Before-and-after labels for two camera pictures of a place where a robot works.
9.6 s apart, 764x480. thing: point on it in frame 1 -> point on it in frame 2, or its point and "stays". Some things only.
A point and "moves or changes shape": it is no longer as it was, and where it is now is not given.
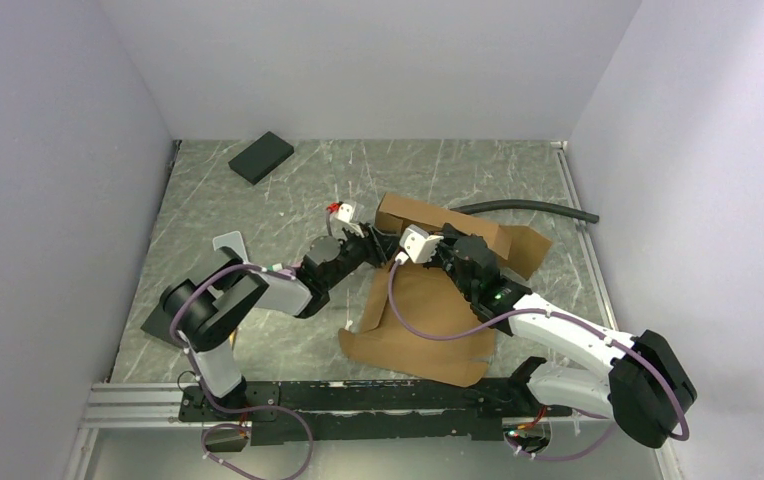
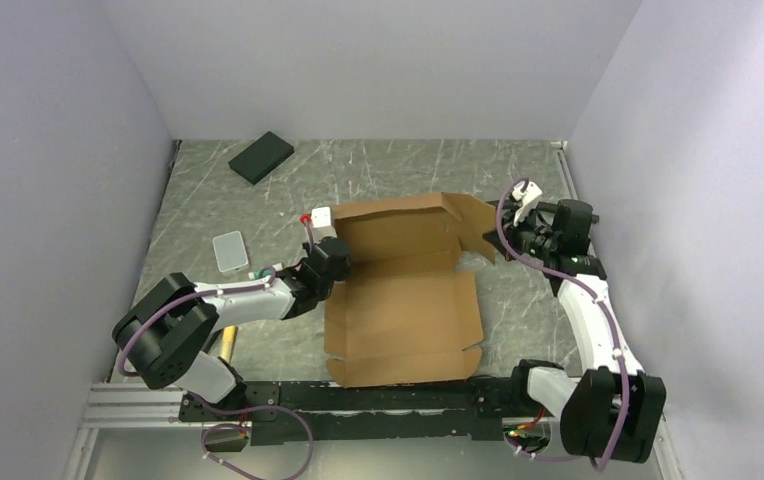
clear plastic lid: [234, 241] stays
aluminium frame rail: [152, 405] stays
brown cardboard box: [429, 301] moves or changes shape
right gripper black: [449, 237] -> [494, 239]
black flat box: [261, 157] stays
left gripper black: [381, 247] -> [308, 247]
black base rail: [324, 411] stays
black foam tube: [529, 204] -> [572, 214]
